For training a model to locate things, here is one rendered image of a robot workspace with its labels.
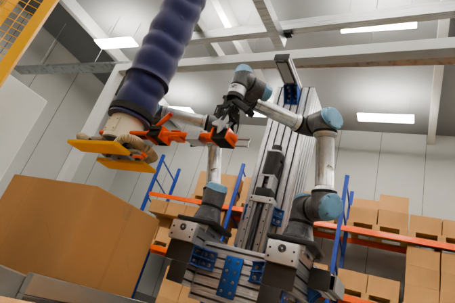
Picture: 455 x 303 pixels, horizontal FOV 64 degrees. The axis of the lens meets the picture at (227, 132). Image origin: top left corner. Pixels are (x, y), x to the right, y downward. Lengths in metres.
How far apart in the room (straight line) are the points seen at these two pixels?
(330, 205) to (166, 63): 1.06
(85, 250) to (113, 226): 0.14
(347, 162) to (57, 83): 8.83
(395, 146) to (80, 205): 9.91
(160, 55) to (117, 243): 0.94
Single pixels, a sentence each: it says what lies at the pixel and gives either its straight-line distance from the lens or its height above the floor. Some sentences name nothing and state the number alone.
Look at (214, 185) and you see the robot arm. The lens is 1.98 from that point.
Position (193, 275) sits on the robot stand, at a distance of 1.85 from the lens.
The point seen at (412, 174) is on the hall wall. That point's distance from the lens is 10.52.
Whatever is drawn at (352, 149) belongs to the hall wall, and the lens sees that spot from 10.89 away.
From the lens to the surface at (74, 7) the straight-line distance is 10.20.
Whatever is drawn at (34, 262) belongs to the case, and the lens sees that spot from 1.58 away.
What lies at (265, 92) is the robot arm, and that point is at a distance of 1.63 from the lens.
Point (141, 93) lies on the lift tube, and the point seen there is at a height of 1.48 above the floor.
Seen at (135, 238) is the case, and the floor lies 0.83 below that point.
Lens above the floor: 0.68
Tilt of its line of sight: 25 degrees up
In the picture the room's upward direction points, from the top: 18 degrees clockwise
